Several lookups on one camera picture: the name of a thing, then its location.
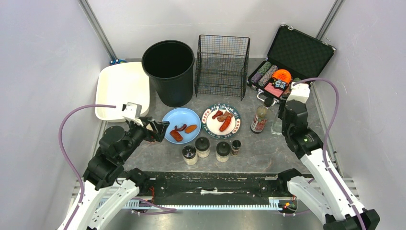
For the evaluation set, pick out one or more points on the blue toy car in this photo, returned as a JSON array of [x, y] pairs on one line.
[[117, 61]]

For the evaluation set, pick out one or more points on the orange nugget toy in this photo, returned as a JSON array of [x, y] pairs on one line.
[[190, 129]]

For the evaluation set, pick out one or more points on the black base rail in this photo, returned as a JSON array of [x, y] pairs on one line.
[[215, 188]]

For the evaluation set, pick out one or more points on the sauce bottle red label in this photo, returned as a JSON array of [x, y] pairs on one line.
[[260, 119]]

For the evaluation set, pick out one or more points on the green poker chip roll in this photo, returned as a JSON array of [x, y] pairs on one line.
[[261, 71]]

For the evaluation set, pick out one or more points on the orange round toy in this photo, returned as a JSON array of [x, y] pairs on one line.
[[283, 75]]

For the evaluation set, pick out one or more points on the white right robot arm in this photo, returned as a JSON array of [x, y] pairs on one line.
[[334, 204]]

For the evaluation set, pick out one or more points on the pink card deck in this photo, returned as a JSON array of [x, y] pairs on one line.
[[276, 92]]

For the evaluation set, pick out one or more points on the blue dice box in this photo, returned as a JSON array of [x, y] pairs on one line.
[[279, 84]]

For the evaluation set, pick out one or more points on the pink poker chip roll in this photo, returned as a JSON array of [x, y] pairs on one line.
[[267, 76]]

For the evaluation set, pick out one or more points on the blue plate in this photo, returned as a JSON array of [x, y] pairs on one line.
[[178, 117]]

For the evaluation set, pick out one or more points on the spice jar black lid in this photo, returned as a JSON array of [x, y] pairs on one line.
[[223, 151], [189, 155], [202, 145]]

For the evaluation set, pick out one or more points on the brown steak piece toy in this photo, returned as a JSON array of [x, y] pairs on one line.
[[224, 116]]

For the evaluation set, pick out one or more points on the white patterned rim plate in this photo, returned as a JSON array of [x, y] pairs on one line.
[[211, 126]]

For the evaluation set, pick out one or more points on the clear bottle gold pump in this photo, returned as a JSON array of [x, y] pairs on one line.
[[276, 124]]

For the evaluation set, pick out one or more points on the red-brown meat roll toy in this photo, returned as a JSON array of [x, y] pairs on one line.
[[176, 135]]

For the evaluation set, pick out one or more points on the red sausage toy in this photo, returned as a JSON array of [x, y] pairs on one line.
[[225, 124]]

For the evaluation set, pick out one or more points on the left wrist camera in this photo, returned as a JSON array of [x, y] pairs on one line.
[[132, 112]]

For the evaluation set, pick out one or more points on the white rectangular basin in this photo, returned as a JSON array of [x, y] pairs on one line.
[[121, 84]]

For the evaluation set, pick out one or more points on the brown octopus tentacle toy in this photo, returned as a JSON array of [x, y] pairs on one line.
[[181, 128]]

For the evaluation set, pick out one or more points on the black wire basket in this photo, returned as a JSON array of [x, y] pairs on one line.
[[222, 65]]

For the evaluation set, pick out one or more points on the small dark spice jar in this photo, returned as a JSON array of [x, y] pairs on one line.
[[235, 147]]

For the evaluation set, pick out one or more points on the red drumstick toy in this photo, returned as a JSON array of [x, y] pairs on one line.
[[219, 113]]

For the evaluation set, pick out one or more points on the black poker chip case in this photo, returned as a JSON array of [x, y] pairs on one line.
[[302, 55]]

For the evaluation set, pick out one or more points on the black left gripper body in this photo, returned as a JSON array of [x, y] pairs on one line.
[[149, 129]]

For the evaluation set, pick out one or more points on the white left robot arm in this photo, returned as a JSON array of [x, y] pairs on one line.
[[105, 186]]

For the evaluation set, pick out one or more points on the black trash bin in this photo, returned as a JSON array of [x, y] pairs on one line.
[[169, 64]]

